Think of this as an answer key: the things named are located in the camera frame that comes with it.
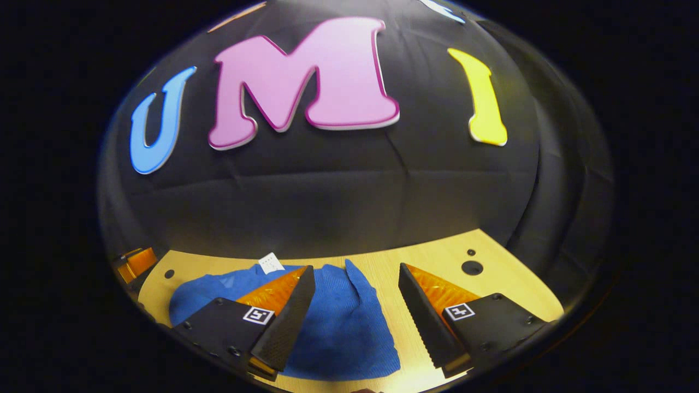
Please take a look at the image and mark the black backdrop cloth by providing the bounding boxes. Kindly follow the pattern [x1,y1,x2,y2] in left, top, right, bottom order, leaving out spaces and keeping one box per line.
[97,0,615,306]

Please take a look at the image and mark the blue knitted cardigan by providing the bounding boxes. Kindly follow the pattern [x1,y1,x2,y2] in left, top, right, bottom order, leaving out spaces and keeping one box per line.
[168,252,401,381]

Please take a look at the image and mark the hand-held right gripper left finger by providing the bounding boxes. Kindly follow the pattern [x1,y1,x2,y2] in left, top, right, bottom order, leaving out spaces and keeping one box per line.
[170,265,316,381]

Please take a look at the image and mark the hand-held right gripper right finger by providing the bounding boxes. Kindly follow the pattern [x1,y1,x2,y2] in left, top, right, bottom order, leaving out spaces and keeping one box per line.
[398,262,549,379]

